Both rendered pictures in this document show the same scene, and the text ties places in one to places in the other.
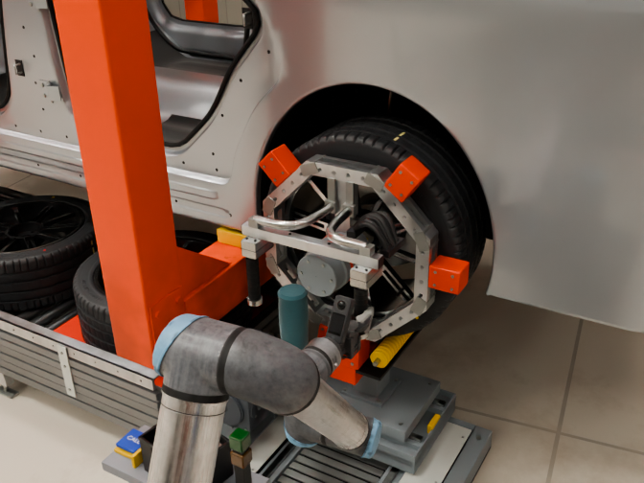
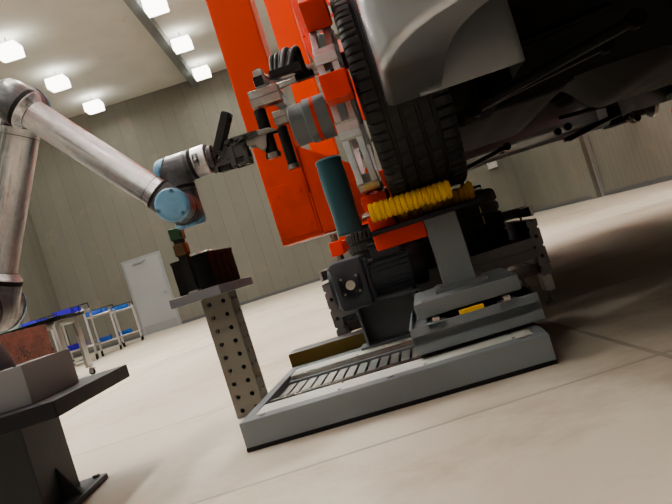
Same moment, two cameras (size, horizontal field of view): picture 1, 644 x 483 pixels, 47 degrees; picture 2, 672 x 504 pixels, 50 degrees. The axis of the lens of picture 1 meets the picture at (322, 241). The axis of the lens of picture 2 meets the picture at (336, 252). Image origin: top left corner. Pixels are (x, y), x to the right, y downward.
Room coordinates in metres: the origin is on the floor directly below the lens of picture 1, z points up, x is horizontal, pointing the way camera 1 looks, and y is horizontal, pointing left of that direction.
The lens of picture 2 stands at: (0.86, -2.04, 0.41)
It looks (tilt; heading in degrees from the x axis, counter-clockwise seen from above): 1 degrees up; 66
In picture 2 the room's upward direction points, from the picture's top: 18 degrees counter-clockwise
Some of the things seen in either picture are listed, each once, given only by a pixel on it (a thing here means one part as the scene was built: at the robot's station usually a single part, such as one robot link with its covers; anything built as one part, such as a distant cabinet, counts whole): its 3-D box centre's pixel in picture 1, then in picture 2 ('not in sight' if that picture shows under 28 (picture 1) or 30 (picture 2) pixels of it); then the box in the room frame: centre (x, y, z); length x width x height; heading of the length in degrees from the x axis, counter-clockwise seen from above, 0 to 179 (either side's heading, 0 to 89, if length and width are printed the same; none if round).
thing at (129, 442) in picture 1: (134, 442); not in sight; (1.55, 0.52, 0.47); 0.07 x 0.07 x 0.02; 59
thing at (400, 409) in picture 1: (371, 365); (451, 254); (2.07, -0.16, 0.32); 0.40 x 0.30 x 0.28; 59
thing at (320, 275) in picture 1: (334, 260); (324, 116); (1.86, -0.03, 0.85); 0.21 x 0.14 x 0.14; 149
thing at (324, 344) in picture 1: (322, 356); (203, 160); (1.46, 0.00, 0.81); 0.10 x 0.05 x 0.09; 59
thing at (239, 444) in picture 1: (240, 440); (176, 234); (1.37, 0.21, 0.64); 0.04 x 0.04 x 0.04; 59
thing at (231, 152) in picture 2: (338, 341); (230, 153); (1.53, -0.04, 0.80); 0.12 x 0.08 x 0.09; 149
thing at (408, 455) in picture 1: (370, 408); (470, 313); (2.07, -0.16, 0.13); 0.50 x 0.36 x 0.10; 59
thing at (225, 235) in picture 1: (244, 232); not in sight; (2.35, 0.27, 0.71); 0.14 x 0.14 x 0.05; 59
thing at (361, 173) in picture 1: (346, 250); (346, 108); (1.92, -0.07, 0.85); 0.54 x 0.07 x 0.54; 59
